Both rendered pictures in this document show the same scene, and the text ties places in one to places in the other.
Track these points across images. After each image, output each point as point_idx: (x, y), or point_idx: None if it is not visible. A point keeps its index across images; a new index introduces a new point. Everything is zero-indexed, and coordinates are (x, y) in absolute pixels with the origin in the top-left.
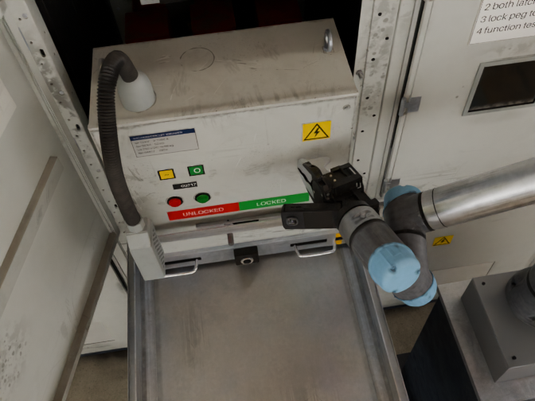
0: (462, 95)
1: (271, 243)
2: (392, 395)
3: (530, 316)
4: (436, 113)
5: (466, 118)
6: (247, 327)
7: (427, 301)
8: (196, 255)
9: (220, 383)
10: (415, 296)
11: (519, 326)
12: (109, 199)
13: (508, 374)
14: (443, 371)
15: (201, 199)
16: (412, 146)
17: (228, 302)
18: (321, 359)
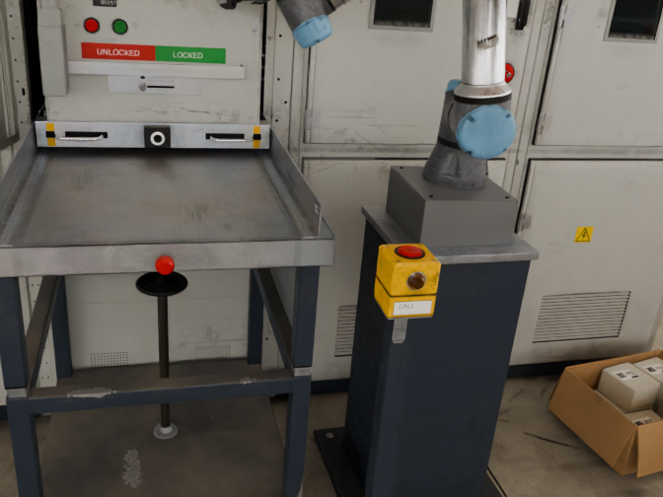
0: (365, 0)
1: (185, 125)
2: (302, 207)
3: (445, 172)
4: (345, 19)
5: (373, 34)
6: (149, 178)
7: (324, 32)
8: (103, 125)
9: (110, 198)
10: (311, 15)
11: (436, 185)
12: (19, 77)
13: (429, 223)
14: (377, 316)
15: (117, 24)
16: (329, 63)
17: (131, 169)
18: (228, 194)
